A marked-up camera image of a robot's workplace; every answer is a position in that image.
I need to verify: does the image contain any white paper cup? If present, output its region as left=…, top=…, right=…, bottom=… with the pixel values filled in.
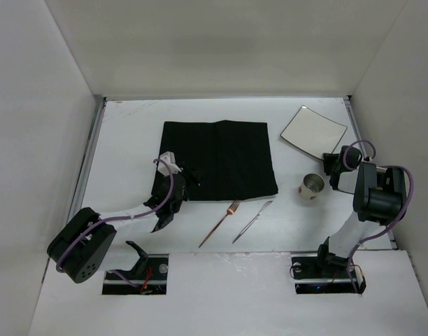
left=298, top=173, right=325, bottom=200

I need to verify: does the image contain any square white plate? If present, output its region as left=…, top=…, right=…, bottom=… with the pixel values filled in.
left=280, top=106, right=348, bottom=160

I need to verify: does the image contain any black cloth placemat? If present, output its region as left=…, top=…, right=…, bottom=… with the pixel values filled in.
left=159, top=120, right=278, bottom=202

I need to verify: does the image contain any copper fork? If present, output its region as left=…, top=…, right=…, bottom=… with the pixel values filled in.
left=199, top=200, right=241, bottom=248

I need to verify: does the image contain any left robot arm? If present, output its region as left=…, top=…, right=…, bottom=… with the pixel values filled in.
left=47, top=159, right=204, bottom=284

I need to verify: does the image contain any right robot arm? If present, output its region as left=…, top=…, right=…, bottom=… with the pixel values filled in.
left=315, top=146, right=413, bottom=272

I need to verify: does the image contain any silver knife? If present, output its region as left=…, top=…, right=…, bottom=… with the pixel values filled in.
left=232, top=200, right=273, bottom=244

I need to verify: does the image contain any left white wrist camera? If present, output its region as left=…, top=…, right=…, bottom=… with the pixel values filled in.
left=157, top=151, right=182, bottom=176

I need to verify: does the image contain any right aluminium rail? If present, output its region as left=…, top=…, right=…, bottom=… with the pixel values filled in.
left=343, top=96, right=397, bottom=247

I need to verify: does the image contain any aluminium rail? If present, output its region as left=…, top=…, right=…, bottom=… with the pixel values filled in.
left=343, top=96, right=397, bottom=247
left=63, top=94, right=107, bottom=227

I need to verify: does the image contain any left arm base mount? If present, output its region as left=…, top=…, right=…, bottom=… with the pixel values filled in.
left=101, top=241, right=169, bottom=295

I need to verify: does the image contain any left aluminium rail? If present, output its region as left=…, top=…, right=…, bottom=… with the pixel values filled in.
left=63, top=94, right=107, bottom=227

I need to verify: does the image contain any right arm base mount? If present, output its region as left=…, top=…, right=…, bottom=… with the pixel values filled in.
left=290, top=244, right=366, bottom=295

